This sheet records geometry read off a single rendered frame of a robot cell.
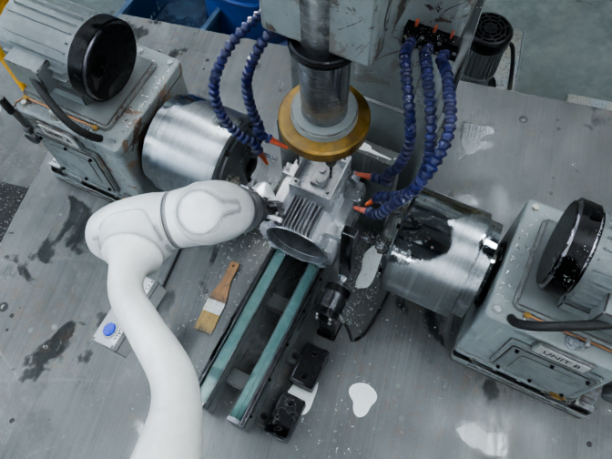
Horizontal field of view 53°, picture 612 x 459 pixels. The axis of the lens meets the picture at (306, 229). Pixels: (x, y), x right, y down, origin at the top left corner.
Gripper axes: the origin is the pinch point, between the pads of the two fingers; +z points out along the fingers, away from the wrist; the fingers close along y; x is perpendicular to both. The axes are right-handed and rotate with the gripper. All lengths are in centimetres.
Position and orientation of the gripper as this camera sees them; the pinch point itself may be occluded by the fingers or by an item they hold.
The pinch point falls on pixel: (273, 208)
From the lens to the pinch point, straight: 134.7
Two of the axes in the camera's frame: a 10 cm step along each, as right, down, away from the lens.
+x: -3.7, 9.2, 1.4
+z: 2.4, -0.5, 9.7
